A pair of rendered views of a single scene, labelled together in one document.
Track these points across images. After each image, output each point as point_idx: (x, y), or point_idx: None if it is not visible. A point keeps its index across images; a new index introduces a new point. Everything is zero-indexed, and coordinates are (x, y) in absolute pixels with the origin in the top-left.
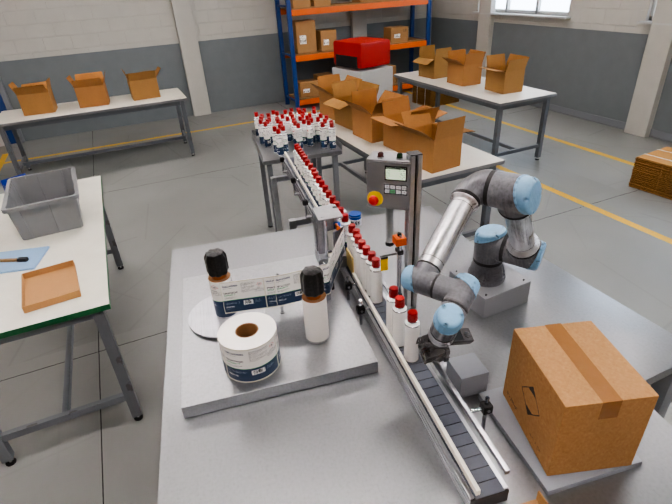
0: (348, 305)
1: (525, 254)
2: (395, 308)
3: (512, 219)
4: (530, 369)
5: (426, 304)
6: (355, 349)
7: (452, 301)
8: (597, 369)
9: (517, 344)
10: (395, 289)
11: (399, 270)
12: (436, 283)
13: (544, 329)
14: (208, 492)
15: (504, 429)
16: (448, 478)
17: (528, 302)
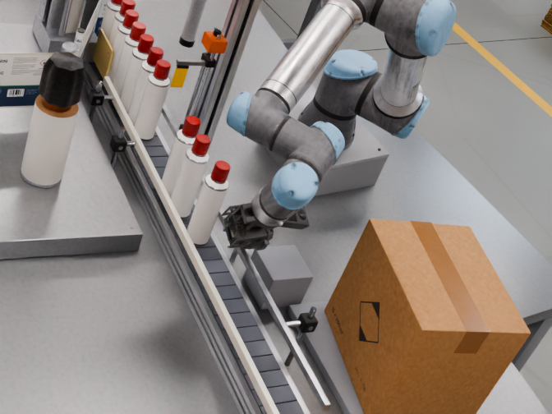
0: (94, 132)
1: (398, 112)
2: (191, 154)
3: (402, 56)
4: (381, 278)
5: (221, 158)
6: (107, 208)
7: (305, 161)
8: (466, 290)
9: (369, 241)
10: (196, 123)
11: (200, 92)
12: (284, 129)
13: (409, 227)
14: None
15: (320, 359)
16: (236, 413)
17: (375, 186)
